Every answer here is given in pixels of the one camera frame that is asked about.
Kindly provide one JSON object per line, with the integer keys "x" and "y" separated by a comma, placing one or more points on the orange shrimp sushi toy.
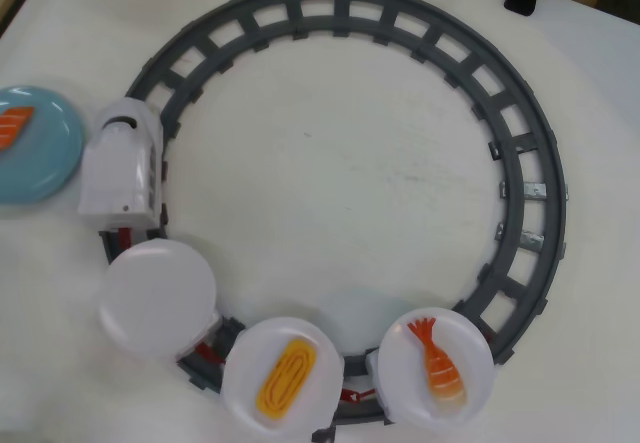
{"x": 442, "y": 363}

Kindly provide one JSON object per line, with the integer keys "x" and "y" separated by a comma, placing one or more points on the red train coupler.
{"x": 210, "y": 352}
{"x": 124, "y": 238}
{"x": 357, "y": 394}

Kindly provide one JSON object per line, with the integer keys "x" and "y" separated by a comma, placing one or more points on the blue round dish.
{"x": 47, "y": 158}

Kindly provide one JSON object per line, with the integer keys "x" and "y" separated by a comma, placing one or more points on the white round plate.
{"x": 400, "y": 363}
{"x": 240, "y": 378}
{"x": 157, "y": 295}

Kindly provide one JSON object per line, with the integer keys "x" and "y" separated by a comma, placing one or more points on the yellow egg sushi toy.
{"x": 287, "y": 378}

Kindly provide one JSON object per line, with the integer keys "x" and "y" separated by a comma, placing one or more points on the orange salmon sushi toy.
{"x": 15, "y": 125}

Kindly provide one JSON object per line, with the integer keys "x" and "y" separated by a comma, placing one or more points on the white toy Shinkansen locomotive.
{"x": 117, "y": 168}

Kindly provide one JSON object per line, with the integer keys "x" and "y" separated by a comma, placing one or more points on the silver tape strip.
{"x": 535, "y": 191}
{"x": 531, "y": 239}

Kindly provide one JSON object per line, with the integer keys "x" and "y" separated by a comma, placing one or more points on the dark grey toy rail track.
{"x": 542, "y": 128}

